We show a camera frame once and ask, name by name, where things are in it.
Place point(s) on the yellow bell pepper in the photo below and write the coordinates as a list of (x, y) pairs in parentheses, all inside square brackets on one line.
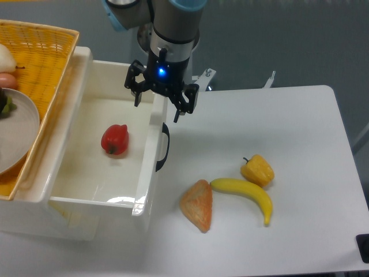
[(257, 170)]

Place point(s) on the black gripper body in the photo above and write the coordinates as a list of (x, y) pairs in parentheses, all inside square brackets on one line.
[(164, 77)]

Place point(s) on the black object at table edge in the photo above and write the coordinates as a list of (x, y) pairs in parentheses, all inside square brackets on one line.
[(363, 245)]

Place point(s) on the dark grapes bunch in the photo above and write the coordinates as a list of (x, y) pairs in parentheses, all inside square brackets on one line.
[(7, 105)]

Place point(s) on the white top drawer black handle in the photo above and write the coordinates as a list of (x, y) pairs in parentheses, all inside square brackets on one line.
[(93, 182)]

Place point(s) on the grey round plate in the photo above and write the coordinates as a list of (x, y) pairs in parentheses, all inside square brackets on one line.
[(19, 129)]

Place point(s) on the yellow banana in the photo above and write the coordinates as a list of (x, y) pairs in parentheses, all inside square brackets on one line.
[(246, 189)]

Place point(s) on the red bell pepper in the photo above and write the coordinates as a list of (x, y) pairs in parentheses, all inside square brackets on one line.
[(115, 139)]

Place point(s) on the pink sausage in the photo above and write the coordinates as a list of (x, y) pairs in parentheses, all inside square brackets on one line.
[(8, 81)]

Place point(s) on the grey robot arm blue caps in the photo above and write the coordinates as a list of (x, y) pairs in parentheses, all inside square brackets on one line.
[(175, 29)]

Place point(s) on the triangular toasted sandwich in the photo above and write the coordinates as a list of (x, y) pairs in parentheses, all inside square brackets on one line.
[(196, 205)]

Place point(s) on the white bracket behind table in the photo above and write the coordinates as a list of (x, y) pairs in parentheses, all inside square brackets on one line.
[(269, 81)]

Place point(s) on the white drawer cabinet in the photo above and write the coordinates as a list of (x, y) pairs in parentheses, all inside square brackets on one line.
[(32, 211)]

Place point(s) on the white pear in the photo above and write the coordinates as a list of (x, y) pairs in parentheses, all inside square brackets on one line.
[(7, 62)]

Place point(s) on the yellow woven basket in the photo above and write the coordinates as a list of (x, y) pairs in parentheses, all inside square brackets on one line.
[(44, 53)]

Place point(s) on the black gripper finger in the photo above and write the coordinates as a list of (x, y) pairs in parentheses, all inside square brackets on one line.
[(184, 98), (137, 88)]

